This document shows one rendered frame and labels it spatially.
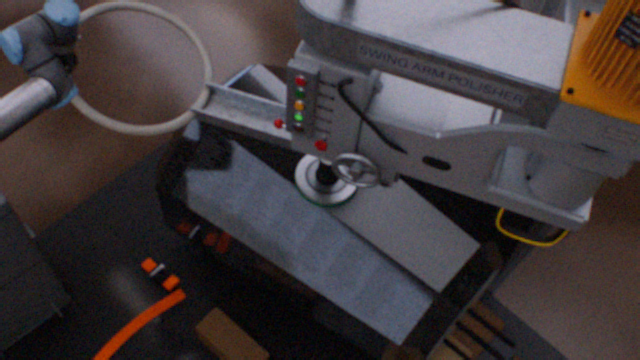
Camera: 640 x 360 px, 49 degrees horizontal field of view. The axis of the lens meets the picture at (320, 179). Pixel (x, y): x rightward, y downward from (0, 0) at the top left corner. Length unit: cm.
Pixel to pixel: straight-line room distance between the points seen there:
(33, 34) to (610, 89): 142
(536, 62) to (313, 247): 107
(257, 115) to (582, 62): 105
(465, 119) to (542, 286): 160
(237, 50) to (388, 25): 225
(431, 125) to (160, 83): 212
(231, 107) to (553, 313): 174
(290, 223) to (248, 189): 20
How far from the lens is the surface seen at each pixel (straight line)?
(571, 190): 192
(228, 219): 252
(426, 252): 231
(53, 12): 203
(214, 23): 397
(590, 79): 165
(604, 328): 334
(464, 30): 168
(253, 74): 267
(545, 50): 170
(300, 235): 239
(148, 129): 220
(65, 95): 201
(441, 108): 190
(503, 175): 201
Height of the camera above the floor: 284
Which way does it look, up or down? 58 degrees down
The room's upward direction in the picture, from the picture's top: 7 degrees clockwise
